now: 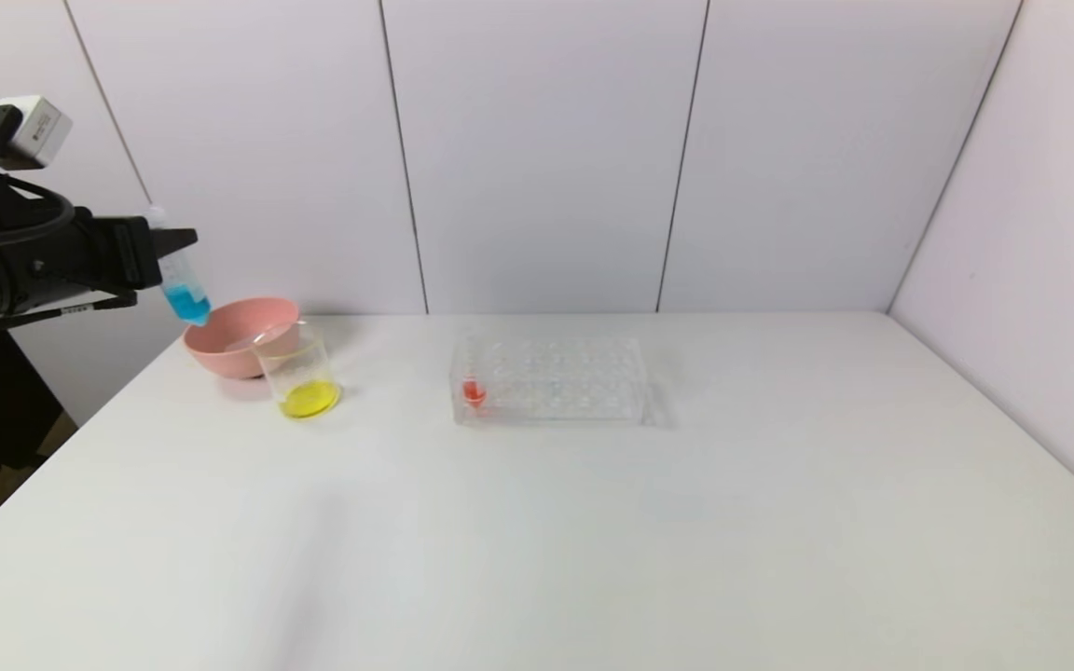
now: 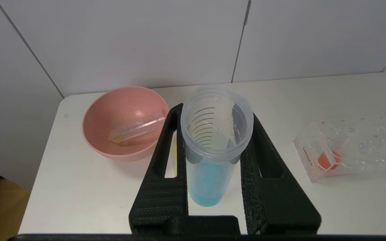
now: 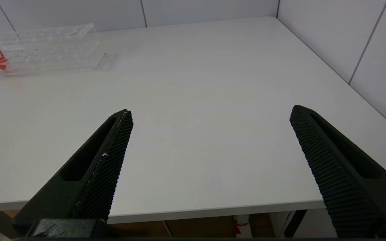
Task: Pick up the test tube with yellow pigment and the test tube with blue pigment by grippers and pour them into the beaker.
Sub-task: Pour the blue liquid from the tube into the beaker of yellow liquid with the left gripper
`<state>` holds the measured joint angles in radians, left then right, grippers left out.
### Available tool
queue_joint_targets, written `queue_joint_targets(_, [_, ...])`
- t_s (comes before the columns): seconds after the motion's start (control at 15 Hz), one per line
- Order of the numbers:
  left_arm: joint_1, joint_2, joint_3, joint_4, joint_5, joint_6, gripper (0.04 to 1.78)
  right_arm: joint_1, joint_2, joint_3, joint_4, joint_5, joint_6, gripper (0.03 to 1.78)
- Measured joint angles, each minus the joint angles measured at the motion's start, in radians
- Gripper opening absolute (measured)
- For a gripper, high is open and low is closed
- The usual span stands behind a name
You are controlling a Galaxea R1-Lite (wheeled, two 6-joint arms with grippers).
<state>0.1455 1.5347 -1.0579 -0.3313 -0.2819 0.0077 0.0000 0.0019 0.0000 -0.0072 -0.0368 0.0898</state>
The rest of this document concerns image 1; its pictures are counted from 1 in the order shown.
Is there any clear plastic test tube rack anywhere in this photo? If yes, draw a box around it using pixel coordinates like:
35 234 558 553
449 334 661 428

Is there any clear glass beaker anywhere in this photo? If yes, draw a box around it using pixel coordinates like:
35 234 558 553
253 322 344 419

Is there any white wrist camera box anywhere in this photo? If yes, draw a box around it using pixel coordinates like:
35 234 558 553
0 96 74 171

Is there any test tube with blue pigment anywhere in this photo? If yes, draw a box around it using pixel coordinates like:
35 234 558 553
147 205 213 327

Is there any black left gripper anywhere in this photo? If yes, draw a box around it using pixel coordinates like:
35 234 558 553
4 214 198 314

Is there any test tube with red pigment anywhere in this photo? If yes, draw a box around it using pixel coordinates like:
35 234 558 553
459 335 488 409

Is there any pink bowl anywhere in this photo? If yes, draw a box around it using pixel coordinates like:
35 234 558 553
185 298 303 380

